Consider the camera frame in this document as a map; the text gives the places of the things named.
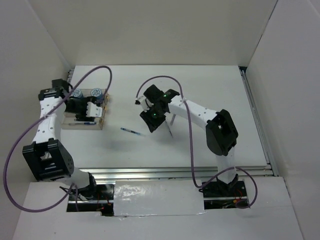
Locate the blue pen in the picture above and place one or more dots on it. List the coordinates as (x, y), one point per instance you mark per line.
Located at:
(132, 131)
(83, 123)

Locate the blue slime jar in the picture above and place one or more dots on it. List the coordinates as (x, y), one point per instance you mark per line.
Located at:
(98, 94)
(77, 93)

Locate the clear pen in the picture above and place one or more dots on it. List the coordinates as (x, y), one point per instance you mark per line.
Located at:
(169, 129)
(172, 119)

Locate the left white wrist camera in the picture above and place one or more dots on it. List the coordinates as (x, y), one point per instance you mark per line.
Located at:
(93, 111)

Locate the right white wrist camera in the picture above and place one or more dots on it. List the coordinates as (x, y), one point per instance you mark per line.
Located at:
(144, 103)

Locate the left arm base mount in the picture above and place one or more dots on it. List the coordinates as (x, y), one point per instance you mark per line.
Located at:
(99, 199)

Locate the aluminium left rail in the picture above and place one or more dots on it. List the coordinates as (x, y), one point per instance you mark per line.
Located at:
(70, 75)

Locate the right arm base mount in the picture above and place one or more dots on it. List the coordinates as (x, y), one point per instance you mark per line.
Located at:
(215, 197)

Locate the aluminium right rail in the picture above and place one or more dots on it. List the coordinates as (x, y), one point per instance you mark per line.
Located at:
(261, 133)

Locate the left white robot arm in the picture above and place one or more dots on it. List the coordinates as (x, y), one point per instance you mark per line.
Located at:
(47, 158)

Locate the clear three-compartment organizer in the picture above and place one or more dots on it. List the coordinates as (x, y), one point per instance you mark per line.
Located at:
(70, 118)

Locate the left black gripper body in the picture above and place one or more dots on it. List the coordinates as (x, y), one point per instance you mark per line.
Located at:
(79, 107)

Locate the aluminium front rail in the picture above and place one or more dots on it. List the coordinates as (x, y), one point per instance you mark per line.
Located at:
(114, 174)

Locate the white foam board cover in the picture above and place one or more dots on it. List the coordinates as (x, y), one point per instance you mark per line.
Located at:
(157, 198)

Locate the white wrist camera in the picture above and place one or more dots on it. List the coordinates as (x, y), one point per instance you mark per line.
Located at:
(144, 103)
(93, 111)

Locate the aluminium rail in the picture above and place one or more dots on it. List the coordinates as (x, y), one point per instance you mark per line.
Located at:
(70, 75)
(114, 174)
(261, 133)

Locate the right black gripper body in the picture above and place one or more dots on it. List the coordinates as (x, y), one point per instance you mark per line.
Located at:
(154, 116)

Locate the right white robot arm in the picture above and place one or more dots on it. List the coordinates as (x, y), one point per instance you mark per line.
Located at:
(220, 131)

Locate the blue pen bottom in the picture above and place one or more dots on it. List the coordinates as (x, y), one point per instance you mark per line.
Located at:
(132, 131)

